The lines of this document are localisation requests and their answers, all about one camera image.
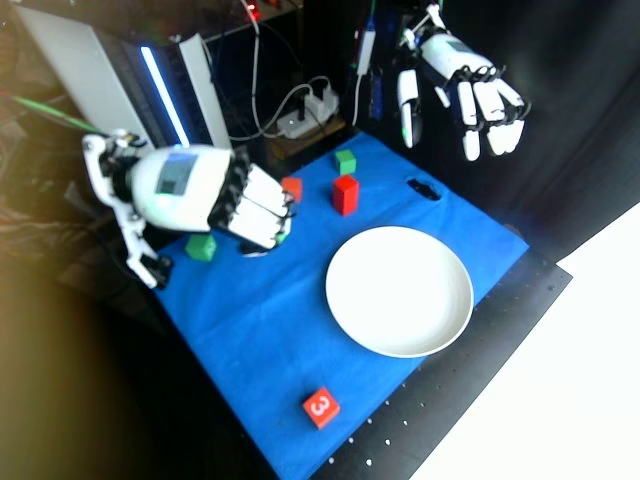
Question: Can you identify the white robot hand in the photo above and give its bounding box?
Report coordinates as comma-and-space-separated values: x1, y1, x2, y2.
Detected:
397, 32, 531, 162
130, 144, 296, 259

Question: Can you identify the tall red block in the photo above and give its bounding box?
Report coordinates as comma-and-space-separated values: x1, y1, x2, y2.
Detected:
332, 174, 361, 217

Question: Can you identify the white round plate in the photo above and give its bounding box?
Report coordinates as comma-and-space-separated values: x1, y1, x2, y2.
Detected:
324, 226, 475, 359

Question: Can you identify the small green cube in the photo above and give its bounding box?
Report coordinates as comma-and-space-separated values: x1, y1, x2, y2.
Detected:
333, 148, 358, 176
184, 233, 218, 262

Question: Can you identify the white adapter with blue plug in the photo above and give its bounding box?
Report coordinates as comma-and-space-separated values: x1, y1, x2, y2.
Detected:
355, 15, 380, 77

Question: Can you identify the small orange-red cube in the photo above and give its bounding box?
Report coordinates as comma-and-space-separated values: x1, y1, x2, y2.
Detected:
280, 176, 304, 203

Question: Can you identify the black curtain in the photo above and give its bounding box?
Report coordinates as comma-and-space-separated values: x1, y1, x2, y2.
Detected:
439, 0, 640, 261

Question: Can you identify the small black object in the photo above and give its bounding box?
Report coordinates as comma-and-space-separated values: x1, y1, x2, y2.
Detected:
406, 177, 443, 202

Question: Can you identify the white computer case blue light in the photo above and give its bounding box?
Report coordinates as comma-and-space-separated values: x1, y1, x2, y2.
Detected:
14, 4, 232, 151

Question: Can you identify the white power strip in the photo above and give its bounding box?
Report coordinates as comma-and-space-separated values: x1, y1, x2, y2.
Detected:
276, 82, 341, 140

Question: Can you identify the blue cloth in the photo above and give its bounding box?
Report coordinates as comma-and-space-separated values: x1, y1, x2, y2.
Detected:
149, 130, 531, 480

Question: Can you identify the red cube with number three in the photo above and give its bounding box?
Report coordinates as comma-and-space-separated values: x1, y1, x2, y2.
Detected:
301, 386, 342, 430

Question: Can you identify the green cable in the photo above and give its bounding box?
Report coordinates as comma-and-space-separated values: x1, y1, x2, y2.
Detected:
12, 97, 109, 136

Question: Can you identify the white cable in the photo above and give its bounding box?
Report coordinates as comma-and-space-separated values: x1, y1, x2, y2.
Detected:
238, 0, 266, 132

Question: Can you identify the grey power cable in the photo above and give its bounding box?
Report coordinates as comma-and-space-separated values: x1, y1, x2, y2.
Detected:
227, 74, 331, 142

